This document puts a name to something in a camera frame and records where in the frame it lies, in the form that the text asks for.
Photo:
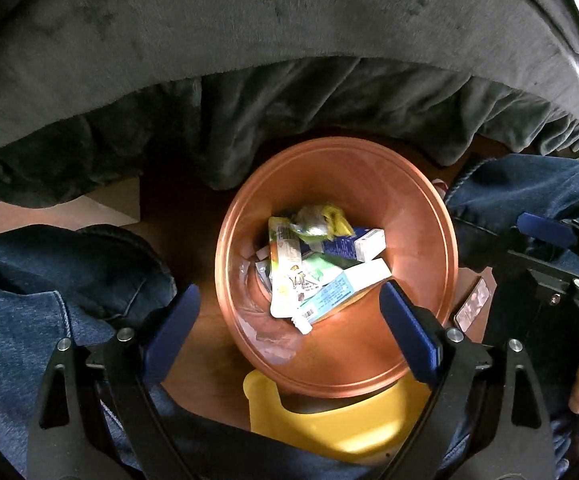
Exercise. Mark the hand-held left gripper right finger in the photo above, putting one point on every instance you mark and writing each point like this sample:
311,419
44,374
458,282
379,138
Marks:
412,335

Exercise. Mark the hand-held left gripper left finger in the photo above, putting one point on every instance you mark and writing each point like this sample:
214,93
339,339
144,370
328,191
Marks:
169,340

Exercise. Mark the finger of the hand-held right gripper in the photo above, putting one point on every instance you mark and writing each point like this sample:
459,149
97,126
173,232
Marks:
544,230

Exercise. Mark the white teal medicine box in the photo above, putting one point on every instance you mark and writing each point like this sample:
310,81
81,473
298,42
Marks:
349,285

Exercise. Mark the clear plastic wrapper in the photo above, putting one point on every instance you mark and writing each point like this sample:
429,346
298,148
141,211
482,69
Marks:
264,340

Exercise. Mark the blue white medicine box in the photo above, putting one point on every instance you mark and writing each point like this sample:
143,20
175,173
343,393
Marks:
364,245

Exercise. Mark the torn green printed carton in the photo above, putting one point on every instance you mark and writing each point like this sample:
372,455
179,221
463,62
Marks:
319,267

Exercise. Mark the white yellow spout pouch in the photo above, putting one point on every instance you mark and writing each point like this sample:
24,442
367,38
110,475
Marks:
284,270

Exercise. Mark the green yellow snack packet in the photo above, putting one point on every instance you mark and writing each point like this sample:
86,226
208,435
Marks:
337,220

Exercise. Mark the orange plastic bin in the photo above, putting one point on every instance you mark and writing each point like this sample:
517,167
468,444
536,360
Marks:
369,185

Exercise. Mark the person's right leg blue jeans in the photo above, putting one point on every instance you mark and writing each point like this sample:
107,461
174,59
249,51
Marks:
519,185

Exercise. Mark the person's leg blue jeans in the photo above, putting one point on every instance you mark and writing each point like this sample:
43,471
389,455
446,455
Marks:
29,310
519,185

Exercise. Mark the small pink printed packet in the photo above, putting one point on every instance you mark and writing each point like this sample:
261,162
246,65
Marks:
471,305

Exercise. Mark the yellow plastic container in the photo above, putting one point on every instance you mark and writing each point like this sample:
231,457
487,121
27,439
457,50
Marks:
349,430

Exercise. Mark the person's left leg blue jeans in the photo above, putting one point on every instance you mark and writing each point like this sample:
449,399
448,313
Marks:
29,310

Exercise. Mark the grey fabric cover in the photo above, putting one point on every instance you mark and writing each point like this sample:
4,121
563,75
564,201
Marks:
269,10

